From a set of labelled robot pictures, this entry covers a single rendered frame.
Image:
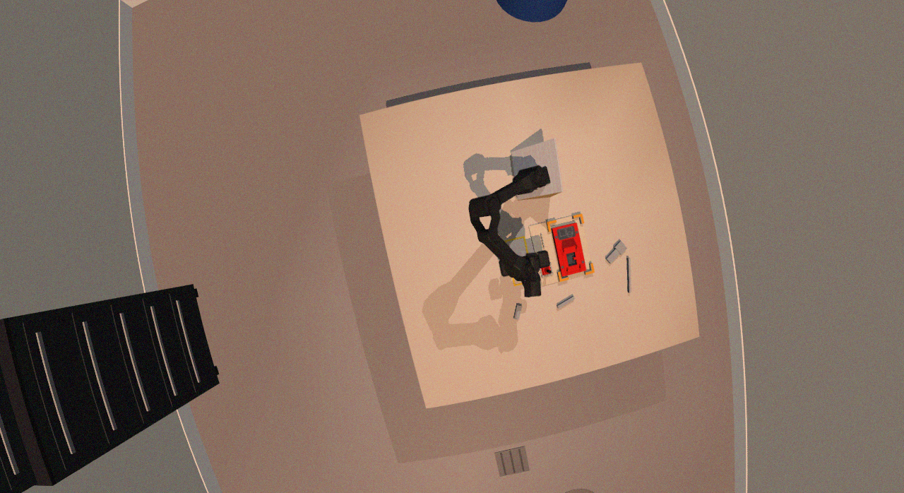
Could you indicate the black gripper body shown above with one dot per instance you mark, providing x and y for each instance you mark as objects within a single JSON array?
[{"x": 542, "y": 257}]

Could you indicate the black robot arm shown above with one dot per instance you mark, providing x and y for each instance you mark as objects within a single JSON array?
[{"x": 517, "y": 267}]

